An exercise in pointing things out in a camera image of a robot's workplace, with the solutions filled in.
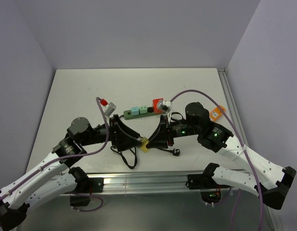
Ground red cube socket adapter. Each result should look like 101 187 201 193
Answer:
152 98 163 114

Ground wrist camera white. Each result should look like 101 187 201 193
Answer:
157 100 173 122
99 99 116 118

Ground yellow plug adapter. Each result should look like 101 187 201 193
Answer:
139 137 149 153

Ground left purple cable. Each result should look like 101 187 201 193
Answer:
0 96 111 227

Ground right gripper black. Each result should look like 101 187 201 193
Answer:
147 114 200 149

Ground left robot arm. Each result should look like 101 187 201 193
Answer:
0 115 141 231

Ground green power strip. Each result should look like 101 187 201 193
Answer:
123 106 162 120

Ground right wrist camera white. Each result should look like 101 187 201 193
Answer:
157 100 173 122

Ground aluminium front rail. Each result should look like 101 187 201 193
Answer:
17 171 270 198

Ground aluminium side rail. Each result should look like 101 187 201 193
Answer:
217 68 248 145

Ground teal wall charger plug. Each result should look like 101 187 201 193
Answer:
131 106 139 116

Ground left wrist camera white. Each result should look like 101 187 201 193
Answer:
99 99 116 118

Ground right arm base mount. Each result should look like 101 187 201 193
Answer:
185 174 232 205

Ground orange power strip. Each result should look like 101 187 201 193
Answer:
210 105 225 122

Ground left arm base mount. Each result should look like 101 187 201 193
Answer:
70 178 104 207

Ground green wall charger plug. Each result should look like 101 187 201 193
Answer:
139 106 148 115

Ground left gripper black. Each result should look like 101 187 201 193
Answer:
80 114 142 151

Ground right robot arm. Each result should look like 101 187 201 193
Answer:
146 100 297 210

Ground black power cable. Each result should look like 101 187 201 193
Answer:
110 146 181 169

